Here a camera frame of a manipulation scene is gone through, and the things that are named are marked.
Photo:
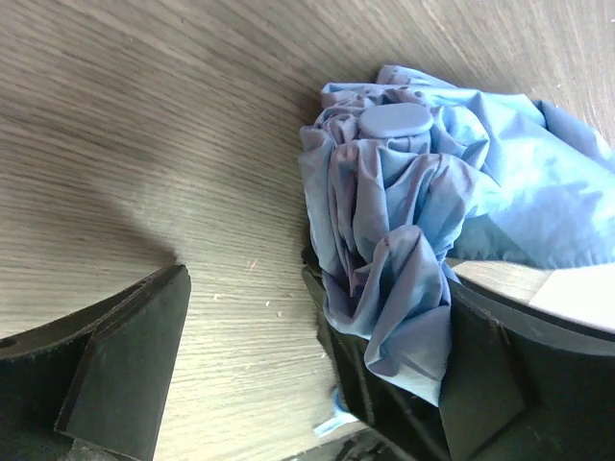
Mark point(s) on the light blue folding umbrella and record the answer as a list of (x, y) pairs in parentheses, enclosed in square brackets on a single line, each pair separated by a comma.
[(404, 172)]

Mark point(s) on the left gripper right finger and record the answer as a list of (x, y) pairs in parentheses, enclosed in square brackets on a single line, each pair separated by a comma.
[(525, 385)]

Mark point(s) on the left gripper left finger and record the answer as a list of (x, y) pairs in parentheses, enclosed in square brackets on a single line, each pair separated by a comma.
[(99, 376)]

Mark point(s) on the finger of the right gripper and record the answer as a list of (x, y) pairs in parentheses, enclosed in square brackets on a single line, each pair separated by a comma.
[(410, 426)]

